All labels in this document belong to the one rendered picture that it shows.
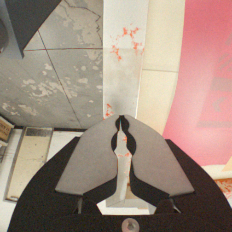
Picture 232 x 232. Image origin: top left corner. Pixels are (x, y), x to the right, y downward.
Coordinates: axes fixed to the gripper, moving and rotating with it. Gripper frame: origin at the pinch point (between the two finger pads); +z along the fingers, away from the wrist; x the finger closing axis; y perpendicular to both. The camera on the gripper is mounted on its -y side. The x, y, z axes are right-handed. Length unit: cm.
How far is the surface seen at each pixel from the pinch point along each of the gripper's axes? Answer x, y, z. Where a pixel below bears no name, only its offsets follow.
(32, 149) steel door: -232, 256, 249
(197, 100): 10.9, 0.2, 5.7
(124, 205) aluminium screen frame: 2.0, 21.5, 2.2
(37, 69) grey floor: -120, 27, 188
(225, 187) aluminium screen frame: 24.8, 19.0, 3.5
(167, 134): 7.8, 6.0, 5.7
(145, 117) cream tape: 3.9, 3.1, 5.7
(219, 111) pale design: 15.4, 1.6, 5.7
